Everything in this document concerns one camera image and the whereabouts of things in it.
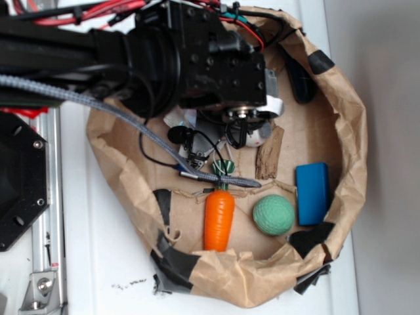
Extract red wires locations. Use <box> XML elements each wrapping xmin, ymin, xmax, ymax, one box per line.
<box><xmin>12</xmin><ymin>0</ymin><xmax>265</xmax><ymax>53</ymax></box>

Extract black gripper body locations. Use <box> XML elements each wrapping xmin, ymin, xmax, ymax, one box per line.
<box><xmin>167</xmin><ymin>1</ymin><xmax>284</xmax><ymax>149</ymax></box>

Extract brown wood piece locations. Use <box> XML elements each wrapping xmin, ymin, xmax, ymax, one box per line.
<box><xmin>255</xmin><ymin>125</ymin><xmax>284</xmax><ymax>180</ymax></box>

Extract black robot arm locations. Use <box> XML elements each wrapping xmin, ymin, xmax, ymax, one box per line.
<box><xmin>1</xmin><ymin>1</ymin><xmax>284</xmax><ymax>148</ymax></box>

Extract brown paper bag tray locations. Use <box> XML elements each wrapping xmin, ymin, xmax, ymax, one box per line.
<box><xmin>87</xmin><ymin>7</ymin><xmax>368</xmax><ymax>308</ymax></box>

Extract aluminium rail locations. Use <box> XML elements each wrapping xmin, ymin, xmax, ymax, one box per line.
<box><xmin>28</xmin><ymin>108</ymin><xmax>66</xmax><ymax>273</ymax></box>

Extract orange plastic carrot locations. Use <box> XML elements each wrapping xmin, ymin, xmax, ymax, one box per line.
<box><xmin>203</xmin><ymin>180</ymin><xmax>236</xmax><ymax>252</ymax></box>

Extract metal corner bracket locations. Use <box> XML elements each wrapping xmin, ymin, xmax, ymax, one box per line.
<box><xmin>18</xmin><ymin>270</ymin><xmax>64</xmax><ymax>314</ymax></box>

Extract grey braided cable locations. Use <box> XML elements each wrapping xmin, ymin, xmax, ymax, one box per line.
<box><xmin>0</xmin><ymin>73</ymin><xmax>263</xmax><ymax>189</ymax></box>

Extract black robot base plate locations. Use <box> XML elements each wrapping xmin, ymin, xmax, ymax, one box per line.
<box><xmin>1</xmin><ymin>112</ymin><xmax>49</xmax><ymax>252</ymax></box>

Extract blue rectangular block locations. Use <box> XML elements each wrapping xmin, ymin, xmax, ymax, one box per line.
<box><xmin>296</xmin><ymin>163</ymin><xmax>329</xmax><ymax>226</ymax></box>

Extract grey plush bunny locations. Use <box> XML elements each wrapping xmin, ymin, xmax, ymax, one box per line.
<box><xmin>245</xmin><ymin>123</ymin><xmax>272</xmax><ymax>148</ymax></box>

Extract white tray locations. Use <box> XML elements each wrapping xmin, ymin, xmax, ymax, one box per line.
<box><xmin>56</xmin><ymin>0</ymin><xmax>360</xmax><ymax>315</ymax></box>

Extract green foam ball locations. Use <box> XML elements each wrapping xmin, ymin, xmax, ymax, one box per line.
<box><xmin>253</xmin><ymin>194</ymin><xmax>295</xmax><ymax>236</ymax></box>

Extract white paper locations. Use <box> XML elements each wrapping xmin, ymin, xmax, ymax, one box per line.
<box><xmin>163</xmin><ymin>107</ymin><xmax>197</xmax><ymax>129</ymax></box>

